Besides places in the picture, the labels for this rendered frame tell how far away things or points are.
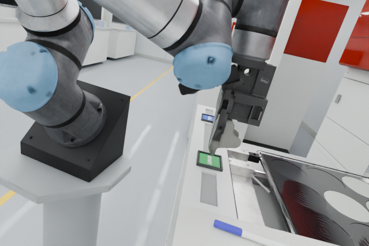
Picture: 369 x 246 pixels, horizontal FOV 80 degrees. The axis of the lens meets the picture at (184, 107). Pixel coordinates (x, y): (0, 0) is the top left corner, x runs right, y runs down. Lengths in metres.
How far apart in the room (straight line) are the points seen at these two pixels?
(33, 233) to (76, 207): 0.93
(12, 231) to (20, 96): 1.27
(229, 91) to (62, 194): 0.43
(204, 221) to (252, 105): 0.21
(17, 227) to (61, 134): 1.15
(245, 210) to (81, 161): 0.40
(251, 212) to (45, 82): 0.48
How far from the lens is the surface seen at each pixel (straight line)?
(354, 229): 0.64
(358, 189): 0.83
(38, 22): 0.52
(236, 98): 0.41
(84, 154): 0.61
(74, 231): 0.78
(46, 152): 0.66
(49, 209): 0.75
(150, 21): 0.25
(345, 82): 1.23
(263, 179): 0.74
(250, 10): 0.40
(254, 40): 0.39
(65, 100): 0.50
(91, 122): 0.58
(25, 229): 1.66
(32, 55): 0.49
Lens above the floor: 1.21
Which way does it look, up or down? 19 degrees down
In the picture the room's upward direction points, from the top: 13 degrees clockwise
